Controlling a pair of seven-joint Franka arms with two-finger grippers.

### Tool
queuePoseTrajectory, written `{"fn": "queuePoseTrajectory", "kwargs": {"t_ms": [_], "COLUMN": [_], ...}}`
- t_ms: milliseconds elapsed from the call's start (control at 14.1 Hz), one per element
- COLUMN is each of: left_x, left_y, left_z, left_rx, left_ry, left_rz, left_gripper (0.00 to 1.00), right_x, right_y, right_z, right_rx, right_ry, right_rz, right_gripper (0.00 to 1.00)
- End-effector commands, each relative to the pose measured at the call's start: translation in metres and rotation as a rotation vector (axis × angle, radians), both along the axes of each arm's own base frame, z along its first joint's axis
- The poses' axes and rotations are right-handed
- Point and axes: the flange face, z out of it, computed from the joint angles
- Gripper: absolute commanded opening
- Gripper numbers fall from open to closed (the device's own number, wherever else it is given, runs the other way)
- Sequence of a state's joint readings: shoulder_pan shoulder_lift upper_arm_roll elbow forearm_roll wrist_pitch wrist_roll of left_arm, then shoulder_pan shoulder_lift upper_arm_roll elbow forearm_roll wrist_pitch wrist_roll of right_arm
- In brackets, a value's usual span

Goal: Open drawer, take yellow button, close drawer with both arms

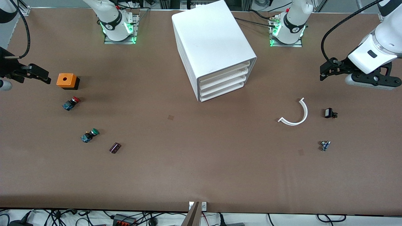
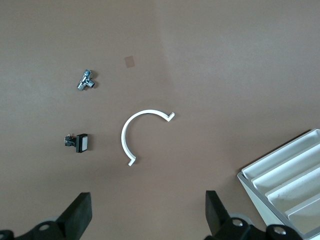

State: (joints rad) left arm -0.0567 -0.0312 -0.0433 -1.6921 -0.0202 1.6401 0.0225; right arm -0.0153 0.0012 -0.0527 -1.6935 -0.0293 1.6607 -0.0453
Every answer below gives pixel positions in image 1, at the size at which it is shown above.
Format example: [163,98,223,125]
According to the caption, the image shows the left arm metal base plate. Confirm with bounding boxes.
[269,16,303,48]

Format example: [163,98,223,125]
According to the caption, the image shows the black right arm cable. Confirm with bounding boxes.
[8,0,31,59]

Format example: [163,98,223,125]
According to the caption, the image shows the black power strip red switches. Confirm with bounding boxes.
[112,214,138,226]

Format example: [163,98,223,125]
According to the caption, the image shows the white drawer cabinet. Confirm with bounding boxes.
[172,0,257,103]

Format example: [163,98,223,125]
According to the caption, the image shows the brown camera post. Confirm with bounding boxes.
[181,202,202,226]

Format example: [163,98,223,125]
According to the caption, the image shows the black looped floor cable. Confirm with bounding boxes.
[316,214,347,223]

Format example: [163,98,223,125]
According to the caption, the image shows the white plastic drawer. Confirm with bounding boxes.
[200,75,248,96]
[200,82,245,102]
[199,68,251,90]
[198,61,252,83]

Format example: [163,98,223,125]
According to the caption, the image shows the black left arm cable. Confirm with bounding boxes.
[321,0,382,63]

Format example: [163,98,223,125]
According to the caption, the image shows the orange box with hole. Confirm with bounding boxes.
[56,73,80,90]

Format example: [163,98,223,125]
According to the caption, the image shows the white curved plastic arc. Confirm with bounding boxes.
[278,97,308,126]

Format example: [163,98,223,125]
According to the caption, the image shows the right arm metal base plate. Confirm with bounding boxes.
[104,13,139,45]

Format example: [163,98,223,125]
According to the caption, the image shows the red push button blue base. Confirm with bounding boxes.
[62,96,80,111]

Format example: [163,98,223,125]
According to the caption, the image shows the green push button blue base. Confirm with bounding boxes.
[81,128,100,143]

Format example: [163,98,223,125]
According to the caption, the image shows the black cable to arm base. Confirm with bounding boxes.
[234,10,277,26]

